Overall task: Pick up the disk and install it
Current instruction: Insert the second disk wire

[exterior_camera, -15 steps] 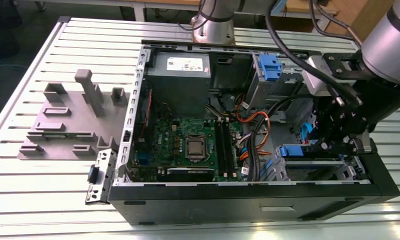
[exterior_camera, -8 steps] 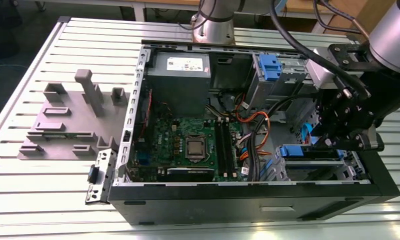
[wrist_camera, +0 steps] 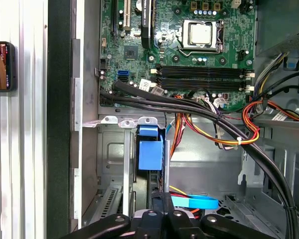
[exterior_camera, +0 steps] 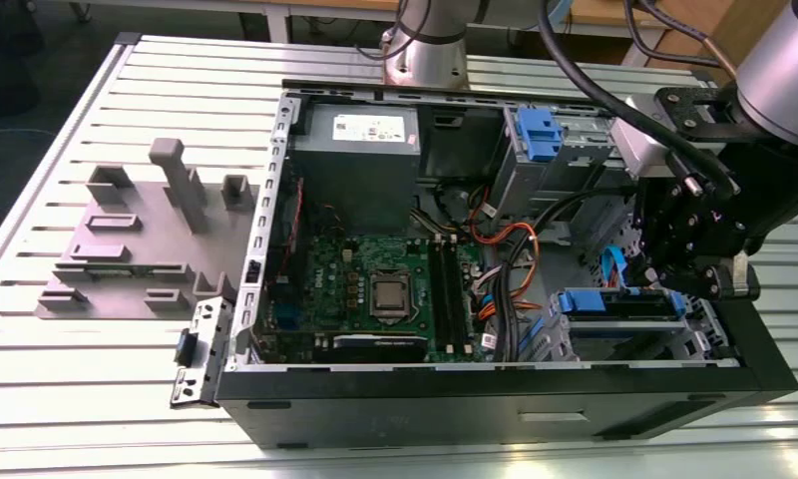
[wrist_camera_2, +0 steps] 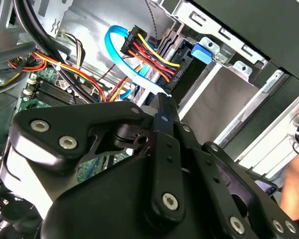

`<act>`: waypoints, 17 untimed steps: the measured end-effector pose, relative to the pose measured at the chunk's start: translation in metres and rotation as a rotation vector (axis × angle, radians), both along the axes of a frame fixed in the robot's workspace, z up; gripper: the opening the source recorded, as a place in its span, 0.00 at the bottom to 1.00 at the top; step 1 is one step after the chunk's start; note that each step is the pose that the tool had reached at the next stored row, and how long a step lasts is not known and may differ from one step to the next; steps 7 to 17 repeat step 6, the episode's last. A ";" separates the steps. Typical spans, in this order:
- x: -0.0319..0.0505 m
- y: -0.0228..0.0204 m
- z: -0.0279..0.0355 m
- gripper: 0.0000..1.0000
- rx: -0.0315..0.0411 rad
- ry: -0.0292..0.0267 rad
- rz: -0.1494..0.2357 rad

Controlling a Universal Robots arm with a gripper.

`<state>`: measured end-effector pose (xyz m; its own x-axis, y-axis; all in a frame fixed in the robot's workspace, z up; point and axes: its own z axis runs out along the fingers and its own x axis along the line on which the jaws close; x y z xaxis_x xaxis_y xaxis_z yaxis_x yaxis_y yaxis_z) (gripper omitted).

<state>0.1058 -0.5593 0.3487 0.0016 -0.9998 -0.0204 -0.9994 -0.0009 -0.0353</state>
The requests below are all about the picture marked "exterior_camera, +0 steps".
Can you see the black PC case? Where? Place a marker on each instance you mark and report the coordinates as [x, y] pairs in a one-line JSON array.
[[438, 409]]

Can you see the green RAM stick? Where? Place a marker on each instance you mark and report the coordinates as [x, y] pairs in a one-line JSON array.
[[115, 271]]

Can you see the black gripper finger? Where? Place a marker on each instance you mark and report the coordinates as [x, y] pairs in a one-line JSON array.
[[711, 279], [658, 224]]

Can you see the CPU socket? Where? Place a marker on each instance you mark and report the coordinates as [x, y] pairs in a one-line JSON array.
[[391, 315]]

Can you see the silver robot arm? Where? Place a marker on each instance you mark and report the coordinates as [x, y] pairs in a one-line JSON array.
[[785, 75]]

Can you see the grey power supply unit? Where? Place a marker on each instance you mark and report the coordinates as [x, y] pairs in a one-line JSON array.
[[358, 174]]

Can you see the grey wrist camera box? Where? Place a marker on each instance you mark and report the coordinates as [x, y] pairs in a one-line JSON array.
[[641, 140]]

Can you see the hard disk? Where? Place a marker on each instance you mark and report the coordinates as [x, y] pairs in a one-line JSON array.
[[585, 302]]

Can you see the black graphics card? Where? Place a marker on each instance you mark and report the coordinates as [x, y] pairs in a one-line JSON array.
[[378, 346]]

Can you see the metal disk bay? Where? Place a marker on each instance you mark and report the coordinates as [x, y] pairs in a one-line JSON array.
[[638, 327]]

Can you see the blue plastic drive latch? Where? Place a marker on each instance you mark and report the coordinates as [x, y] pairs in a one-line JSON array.
[[538, 135]]

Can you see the black RAM slot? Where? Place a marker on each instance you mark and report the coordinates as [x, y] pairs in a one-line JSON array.
[[458, 294], [441, 294]]

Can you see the metal expansion slot retainer bracket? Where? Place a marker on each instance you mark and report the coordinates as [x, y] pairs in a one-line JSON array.
[[206, 349]]

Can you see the wooden desk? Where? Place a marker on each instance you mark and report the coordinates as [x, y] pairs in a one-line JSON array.
[[605, 25]]

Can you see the grey metal drive cage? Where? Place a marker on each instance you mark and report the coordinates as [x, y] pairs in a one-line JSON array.
[[538, 179]]

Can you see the green motherboard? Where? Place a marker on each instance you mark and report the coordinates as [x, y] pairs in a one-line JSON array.
[[331, 279]]

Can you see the grey parts rack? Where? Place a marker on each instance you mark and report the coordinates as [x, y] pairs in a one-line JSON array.
[[159, 279]]

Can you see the wooden cabinet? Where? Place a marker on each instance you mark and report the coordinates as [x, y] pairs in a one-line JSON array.
[[758, 20]]

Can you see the silver CPU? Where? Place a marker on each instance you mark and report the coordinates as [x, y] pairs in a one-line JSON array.
[[389, 293]]

